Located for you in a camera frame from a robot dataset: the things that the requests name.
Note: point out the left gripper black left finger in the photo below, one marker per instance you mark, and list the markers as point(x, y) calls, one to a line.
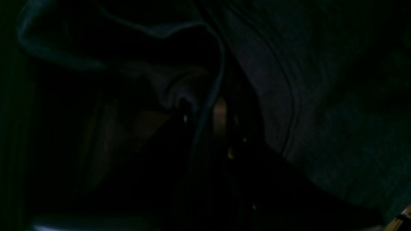
point(139, 158)

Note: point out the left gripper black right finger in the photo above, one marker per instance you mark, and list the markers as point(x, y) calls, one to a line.
point(268, 194)

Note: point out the dark grey T-shirt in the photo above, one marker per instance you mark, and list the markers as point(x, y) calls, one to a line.
point(331, 77)

